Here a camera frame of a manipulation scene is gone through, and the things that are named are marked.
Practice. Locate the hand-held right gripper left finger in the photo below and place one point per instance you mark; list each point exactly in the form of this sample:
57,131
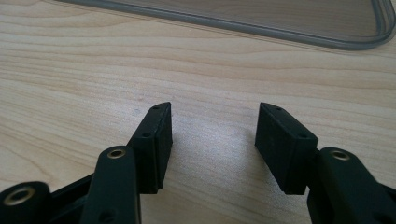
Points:
152,146

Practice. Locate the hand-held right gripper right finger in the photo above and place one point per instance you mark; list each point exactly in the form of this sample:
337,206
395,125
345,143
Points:
281,149

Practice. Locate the brown flat tray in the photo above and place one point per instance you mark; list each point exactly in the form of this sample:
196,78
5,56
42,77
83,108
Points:
280,17

